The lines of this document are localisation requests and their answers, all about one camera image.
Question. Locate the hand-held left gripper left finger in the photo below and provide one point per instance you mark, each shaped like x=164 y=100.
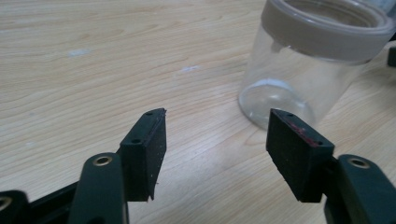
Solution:
x=141 y=161

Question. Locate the clear jar with beige rim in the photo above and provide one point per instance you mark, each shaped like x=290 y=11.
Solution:
x=311 y=40

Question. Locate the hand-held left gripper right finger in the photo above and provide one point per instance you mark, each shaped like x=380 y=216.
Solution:
x=295 y=155

